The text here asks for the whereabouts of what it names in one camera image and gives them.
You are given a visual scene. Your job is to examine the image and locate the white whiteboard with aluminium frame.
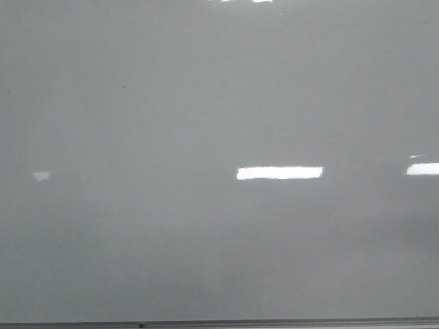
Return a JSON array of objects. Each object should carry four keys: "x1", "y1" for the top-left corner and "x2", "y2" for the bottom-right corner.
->
[{"x1": 1, "y1": 1, "x2": 438, "y2": 323}]

